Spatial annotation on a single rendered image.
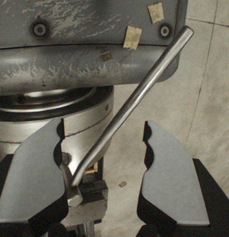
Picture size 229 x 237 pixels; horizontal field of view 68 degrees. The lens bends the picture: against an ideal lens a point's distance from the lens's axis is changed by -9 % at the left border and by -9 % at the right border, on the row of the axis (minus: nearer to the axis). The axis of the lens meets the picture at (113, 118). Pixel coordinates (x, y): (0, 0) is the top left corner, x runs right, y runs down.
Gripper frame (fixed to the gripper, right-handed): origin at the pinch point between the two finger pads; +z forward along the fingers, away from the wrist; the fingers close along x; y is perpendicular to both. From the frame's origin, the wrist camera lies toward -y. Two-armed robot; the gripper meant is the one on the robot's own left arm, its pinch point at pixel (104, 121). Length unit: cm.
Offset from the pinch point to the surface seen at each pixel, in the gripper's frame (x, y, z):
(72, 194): -3.8, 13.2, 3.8
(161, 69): 5.1, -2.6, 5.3
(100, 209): 0, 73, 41
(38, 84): -8.3, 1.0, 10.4
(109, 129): 0.6, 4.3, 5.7
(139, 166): 47, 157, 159
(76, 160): -4.5, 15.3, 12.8
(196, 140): 129, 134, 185
